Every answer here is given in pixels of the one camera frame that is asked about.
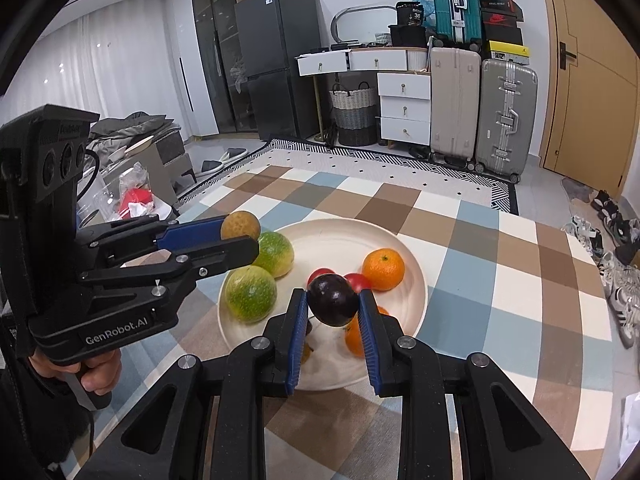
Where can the clear bag with red item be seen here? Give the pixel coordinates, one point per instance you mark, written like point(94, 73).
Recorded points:
point(137, 200)

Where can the white wardrobe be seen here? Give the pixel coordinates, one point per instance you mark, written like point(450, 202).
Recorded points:
point(192, 60)

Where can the silver suitcase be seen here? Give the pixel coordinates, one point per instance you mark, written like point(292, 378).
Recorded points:
point(505, 120)

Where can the checkered tablecloth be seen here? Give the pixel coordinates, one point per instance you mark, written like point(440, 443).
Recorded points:
point(475, 285)

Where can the woven laundry basket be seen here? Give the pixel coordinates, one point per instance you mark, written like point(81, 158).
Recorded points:
point(352, 115)

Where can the white plastic bag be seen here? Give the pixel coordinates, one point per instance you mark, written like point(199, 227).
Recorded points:
point(632, 425)

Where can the oval mirror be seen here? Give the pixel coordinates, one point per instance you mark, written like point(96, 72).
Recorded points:
point(365, 25)

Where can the person's left hand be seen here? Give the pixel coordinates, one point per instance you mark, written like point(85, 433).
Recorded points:
point(102, 372)

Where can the black paper bag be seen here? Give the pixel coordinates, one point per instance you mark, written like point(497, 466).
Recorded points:
point(410, 15)

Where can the white dresser with drawers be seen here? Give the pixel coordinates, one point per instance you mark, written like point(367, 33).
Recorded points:
point(405, 105)

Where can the dark grey jacket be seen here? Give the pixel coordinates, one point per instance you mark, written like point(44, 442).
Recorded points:
point(130, 127)

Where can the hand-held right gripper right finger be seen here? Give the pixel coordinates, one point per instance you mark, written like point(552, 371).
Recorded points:
point(367, 345)

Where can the wooden door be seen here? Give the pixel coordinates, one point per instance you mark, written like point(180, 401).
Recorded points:
point(595, 85)

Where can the yellow green passion fruit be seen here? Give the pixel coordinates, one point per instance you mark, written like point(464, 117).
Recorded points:
point(275, 255)

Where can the white curtain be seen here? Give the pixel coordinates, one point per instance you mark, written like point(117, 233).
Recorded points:
point(100, 70)

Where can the grey white slipper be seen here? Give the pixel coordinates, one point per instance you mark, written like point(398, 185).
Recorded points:
point(234, 153)
point(210, 166)

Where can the brown longan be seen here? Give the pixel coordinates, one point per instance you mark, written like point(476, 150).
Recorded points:
point(240, 225)
point(306, 352)

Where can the orange mandarin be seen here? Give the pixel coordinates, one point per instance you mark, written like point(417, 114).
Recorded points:
point(354, 340)
point(382, 270)

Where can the grey doormat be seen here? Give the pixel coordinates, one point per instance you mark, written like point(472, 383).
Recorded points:
point(577, 190)

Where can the dark grey refrigerator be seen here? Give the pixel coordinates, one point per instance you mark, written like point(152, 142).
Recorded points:
point(277, 60)

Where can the black storage box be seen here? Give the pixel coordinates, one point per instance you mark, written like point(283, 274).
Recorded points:
point(407, 35)

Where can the dark glass cabinet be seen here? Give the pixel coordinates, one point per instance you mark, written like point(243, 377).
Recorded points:
point(215, 60)

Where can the black shoe box red logo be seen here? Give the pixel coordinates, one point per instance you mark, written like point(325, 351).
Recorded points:
point(500, 12)

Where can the plain black shoe box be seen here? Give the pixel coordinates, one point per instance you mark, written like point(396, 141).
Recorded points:
point(502, 34)

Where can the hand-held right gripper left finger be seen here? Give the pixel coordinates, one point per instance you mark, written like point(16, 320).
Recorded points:
point(297, 340)

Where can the cream round plate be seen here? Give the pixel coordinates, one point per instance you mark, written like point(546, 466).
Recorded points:
point(320, 245)

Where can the teal suitcase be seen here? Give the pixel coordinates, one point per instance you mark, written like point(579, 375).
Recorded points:
point(455, 0)

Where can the blue plastic bag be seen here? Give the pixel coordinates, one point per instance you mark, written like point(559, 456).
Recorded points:
point(424, 2)

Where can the green speckled passion fruit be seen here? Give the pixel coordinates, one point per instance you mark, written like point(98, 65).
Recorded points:
point(250, 292)

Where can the clear plastic container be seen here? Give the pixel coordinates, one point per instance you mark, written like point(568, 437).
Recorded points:
point(102, 200)

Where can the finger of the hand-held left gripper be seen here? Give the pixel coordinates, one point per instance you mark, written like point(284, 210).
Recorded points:
point(195, 232)
point(225, 255)

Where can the red cherry tomato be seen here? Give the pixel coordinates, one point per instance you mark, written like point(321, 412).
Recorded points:
point(317, 276)
point(360, 281)

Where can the beige suitcase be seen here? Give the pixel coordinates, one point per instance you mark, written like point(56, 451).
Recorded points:
point(455, 105)

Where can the person's left forearm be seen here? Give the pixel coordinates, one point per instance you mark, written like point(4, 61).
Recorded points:
point(30, 420)

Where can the black and yellow shoe box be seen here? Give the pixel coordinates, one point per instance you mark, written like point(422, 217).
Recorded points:
point(507, 52)

